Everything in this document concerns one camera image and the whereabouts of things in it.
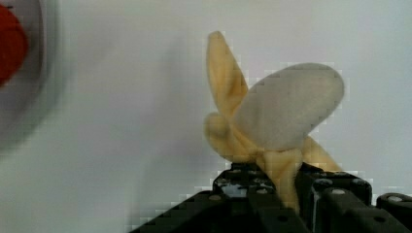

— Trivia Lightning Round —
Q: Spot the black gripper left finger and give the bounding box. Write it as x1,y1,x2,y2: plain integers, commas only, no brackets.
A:
130,163,310,233

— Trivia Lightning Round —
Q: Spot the plush peeled banana toy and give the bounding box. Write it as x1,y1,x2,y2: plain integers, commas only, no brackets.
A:
204,31,344,212

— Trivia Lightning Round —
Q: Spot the round grey plate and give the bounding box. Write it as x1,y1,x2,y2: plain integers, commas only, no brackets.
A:
1,0,64,153

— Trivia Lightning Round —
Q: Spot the plush red ketchup bottle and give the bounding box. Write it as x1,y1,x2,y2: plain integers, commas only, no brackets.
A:
0,6,28,85

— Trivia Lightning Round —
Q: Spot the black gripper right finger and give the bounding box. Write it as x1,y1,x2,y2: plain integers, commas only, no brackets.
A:
295,163,412,233

